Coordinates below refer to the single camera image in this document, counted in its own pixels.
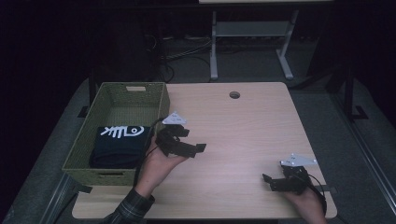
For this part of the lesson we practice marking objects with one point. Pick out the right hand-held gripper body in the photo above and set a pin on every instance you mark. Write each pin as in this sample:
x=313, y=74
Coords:
x=294, y=179

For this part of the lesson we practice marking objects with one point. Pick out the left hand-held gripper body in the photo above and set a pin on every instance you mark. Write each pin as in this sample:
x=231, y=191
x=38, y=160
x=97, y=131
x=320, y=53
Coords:
x=172, y=135

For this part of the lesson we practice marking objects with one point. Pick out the dark t-shirt with white print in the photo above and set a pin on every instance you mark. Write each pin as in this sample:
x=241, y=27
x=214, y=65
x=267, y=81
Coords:
x=120, y=149

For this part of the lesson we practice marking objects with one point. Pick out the green woven basket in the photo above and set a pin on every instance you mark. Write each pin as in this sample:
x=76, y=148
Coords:
x=102, y=105

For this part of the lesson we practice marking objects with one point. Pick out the person's right hand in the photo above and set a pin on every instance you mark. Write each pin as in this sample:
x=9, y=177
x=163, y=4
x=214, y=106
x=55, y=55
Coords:
x=306, y=207

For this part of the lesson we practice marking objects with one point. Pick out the person's left hand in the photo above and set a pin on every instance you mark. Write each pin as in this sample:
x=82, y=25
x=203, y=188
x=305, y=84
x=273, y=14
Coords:
x=158, y=168

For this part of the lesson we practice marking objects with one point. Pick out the black floor tape mark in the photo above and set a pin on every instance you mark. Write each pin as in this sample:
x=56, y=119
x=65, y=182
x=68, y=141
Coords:
x=360, y=113

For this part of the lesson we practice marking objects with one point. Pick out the black stand pole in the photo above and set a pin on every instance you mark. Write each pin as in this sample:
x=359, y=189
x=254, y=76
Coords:
x=349, y=93

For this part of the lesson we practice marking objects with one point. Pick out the dark tape strip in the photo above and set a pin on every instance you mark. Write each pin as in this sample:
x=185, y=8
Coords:
x=83, y=188

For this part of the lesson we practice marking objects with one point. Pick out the metal floor rail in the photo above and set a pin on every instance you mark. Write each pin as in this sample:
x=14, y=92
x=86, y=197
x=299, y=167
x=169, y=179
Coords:
x=57, y=199
x=367, y=152

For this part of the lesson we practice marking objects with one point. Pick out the grey metal table frame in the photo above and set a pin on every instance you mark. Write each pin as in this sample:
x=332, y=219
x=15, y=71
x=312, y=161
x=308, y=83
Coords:
x=252, y=28

